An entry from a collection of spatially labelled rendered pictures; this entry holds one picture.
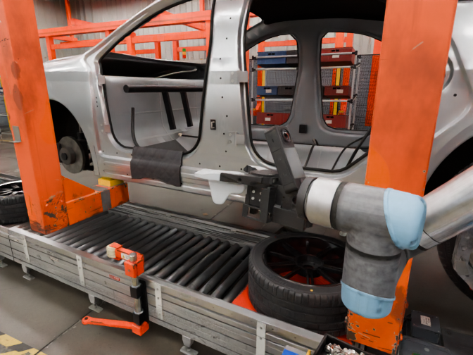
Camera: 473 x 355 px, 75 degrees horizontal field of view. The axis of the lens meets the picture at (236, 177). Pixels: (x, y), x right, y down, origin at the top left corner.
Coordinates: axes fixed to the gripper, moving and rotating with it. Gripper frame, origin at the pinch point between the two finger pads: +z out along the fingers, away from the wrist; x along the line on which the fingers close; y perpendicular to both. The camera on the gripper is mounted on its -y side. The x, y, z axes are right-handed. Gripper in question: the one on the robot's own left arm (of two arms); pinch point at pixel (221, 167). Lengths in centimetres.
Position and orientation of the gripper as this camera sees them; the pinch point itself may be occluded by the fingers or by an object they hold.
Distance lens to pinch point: 61.4
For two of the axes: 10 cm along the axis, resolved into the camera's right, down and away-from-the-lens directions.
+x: 6.2, -0.8, 7.8
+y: -0.8, 9.8, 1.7
